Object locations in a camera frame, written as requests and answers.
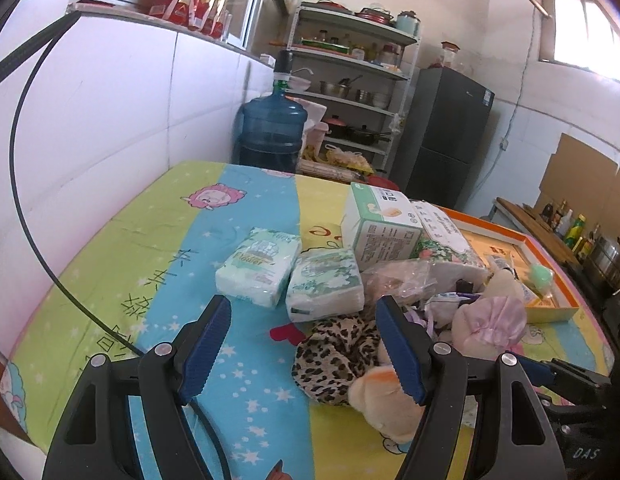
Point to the clear plastic bag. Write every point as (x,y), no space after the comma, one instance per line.
(395,282)

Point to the brown sauce bottle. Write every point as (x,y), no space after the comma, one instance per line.
(558,217)

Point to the green yellow bottle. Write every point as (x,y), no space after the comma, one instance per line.
(576,232)

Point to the steel bowl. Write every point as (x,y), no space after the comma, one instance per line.
(335,89)

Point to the floral white cloth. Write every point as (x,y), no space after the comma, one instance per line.
(455,272)

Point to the bananas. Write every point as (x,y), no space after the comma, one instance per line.
(310,152)

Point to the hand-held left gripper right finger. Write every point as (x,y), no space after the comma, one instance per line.
(400,352)

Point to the cardboard sheet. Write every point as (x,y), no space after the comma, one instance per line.
(585,175)

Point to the grey metal shelf rack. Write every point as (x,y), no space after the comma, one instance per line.
(350,58)

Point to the aluminium sliding window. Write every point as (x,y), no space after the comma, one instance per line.
(255,0)

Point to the leopard print cloth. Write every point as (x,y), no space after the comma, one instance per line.
(330,360)

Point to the orange rimmed tray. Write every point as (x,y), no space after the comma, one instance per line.
(555,311)

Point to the white printed tissue pack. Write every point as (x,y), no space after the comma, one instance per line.
(445,230)

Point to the green white tissue pack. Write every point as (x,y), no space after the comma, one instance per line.
(257,265)

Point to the rolled bamboo mat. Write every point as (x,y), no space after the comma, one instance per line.
(325,169)

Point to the pink satin cloth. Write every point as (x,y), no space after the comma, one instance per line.
(490,320)

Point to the steel pot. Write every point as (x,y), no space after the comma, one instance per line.
(610,260)

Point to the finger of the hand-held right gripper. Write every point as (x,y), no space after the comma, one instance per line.
(537,368)

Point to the blue water jug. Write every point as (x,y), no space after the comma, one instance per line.
(270,125)

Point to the red pots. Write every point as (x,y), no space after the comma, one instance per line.
(375,16)

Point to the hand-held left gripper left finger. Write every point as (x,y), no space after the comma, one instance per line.
(209,347)

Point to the white green tissue box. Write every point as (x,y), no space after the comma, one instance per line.
(380,230)

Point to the black wok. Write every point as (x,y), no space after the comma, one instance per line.
(365,135)

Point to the red lid pot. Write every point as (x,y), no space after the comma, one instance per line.
(335,127)

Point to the purple packet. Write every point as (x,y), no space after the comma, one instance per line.
(447,300)

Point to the white bowl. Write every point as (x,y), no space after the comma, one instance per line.
(297,84)

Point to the white bottle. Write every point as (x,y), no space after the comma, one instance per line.
(566,225)

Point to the black water pump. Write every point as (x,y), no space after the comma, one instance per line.
(284,65)

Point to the small bright window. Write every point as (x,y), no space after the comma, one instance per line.
(585,30)

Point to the floral tissue pack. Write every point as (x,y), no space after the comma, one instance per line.
(325,285)

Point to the dark sauce bottle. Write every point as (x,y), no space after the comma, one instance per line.
(547,215)

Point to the cream plush toy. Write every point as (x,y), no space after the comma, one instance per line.
(380,402)

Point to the dark grey fridge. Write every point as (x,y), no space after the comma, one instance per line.
(440,125)

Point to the teal pot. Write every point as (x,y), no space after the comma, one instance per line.
(408,22)

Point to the green sponge ball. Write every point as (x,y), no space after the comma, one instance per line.
(541,280)

